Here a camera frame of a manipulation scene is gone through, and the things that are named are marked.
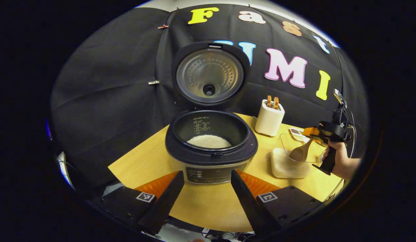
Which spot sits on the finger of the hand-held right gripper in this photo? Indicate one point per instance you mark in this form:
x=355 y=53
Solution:
x=310 y=131

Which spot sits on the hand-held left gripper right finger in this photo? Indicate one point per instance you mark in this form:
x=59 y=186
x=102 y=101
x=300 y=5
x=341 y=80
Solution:
x=249 y=208

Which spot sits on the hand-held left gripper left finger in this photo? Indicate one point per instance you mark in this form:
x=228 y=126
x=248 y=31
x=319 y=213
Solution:
x=164 y=208

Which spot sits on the wooden spoon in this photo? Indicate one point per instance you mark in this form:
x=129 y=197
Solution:
x=299 y=154

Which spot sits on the clear box of rice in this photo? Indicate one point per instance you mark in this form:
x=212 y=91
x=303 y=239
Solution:
x=288 y=168

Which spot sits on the dark blue rice cooker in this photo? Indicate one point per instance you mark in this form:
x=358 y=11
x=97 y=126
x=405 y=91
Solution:
x=211 y=158

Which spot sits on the white rice heap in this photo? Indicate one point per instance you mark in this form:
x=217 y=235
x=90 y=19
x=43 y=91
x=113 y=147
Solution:
x=209 y=142

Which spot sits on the white divided bean dish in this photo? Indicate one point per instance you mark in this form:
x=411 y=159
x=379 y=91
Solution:
x=295 y=132

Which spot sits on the white toaster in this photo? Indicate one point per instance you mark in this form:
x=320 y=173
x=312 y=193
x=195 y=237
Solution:
x=269 y=121

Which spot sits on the toast bread slice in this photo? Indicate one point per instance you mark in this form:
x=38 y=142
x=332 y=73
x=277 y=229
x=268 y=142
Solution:
x=269 y=101
x=276 y=103

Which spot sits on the small silver clip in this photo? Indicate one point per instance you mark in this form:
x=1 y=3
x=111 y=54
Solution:
x=153 y=82

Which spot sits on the black backdrop cloth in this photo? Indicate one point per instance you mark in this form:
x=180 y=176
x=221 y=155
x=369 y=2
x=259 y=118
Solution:
x=110 y=84

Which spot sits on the pink clothes peg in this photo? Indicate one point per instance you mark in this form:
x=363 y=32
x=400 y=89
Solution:
x=163 y=26

